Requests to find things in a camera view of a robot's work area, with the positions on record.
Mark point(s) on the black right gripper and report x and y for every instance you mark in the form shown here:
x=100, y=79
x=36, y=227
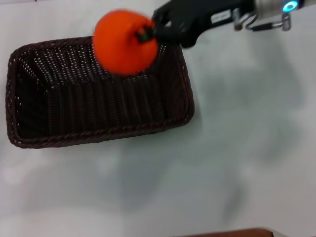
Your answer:
x=197, y=14

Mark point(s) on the orange toy fruit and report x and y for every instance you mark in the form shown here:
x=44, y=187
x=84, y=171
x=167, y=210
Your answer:
x=118, y=42

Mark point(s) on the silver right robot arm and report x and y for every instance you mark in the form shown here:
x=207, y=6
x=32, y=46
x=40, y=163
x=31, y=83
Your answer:
x=269, y=3

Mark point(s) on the dark brown woven basket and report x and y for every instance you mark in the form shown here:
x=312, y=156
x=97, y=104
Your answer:
x=98, y=108

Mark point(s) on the brown wooden edge strip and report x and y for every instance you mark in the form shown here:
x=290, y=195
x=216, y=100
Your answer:
x=232, y=232

